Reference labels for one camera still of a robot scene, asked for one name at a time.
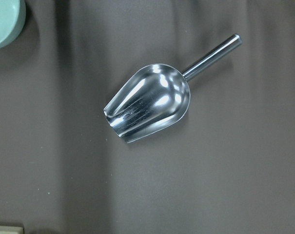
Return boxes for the bamboo cutting board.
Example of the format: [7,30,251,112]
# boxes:
[0,226,24,234]

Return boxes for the steel ice scoop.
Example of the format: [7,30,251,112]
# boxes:
[103,34,242,143]

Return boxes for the mint green bowl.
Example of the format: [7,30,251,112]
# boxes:
[0,0,26,48]

